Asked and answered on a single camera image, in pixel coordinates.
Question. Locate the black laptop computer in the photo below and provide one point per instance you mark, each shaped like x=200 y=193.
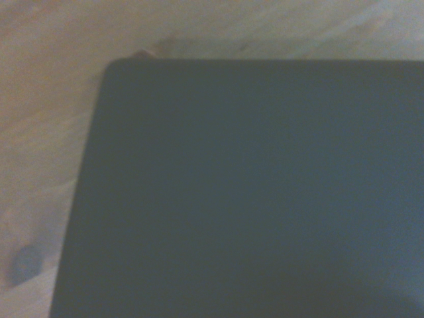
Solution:
x=238 y=192

